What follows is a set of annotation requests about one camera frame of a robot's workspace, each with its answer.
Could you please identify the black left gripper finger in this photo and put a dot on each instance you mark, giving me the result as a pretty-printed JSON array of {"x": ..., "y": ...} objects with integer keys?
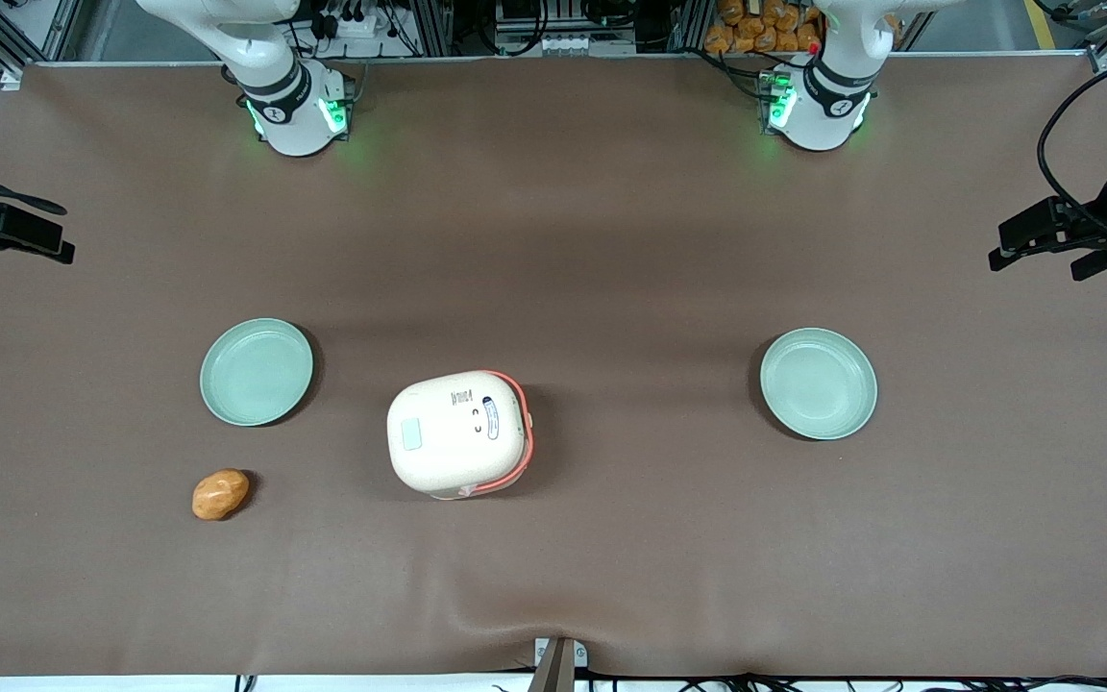
[
  {"x": 1094, "y": 263},
  {"x": 1044, "y": 223}
]

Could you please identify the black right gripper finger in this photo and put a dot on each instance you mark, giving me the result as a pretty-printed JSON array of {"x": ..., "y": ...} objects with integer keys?
[{"x": 35, "y": 235}]

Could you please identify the cream rice cooker orange trim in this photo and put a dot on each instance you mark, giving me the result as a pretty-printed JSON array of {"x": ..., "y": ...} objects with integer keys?
[{"x": 448, "y": 442}]

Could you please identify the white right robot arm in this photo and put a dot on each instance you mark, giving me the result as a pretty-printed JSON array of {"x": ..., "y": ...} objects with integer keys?
[{"x": 294, "y": 125}]

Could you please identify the pale green round plate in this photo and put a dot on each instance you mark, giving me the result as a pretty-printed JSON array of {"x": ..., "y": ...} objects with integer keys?
[
  {"x": 256, "y": 373},
  {"x": 818, "y": 384}
]

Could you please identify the orange-brown potato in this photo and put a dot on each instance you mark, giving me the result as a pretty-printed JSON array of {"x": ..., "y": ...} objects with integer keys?
[{"x": 220, "y": 495}]

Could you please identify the pile of orange bread rolls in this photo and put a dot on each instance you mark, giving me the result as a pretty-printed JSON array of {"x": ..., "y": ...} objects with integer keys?
[{"x": 755, "y": 29}]

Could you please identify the white power strip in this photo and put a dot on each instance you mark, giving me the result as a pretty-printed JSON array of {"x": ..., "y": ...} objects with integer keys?
[{"x": 361, "y": 21}]

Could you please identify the brown table mat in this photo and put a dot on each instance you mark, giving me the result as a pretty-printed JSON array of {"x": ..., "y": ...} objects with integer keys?
[{"x": 611, "y": 240}]

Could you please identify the metal table clamp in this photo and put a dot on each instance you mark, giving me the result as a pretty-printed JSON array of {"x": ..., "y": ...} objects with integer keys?
[{"x": 558, "y": 668}]

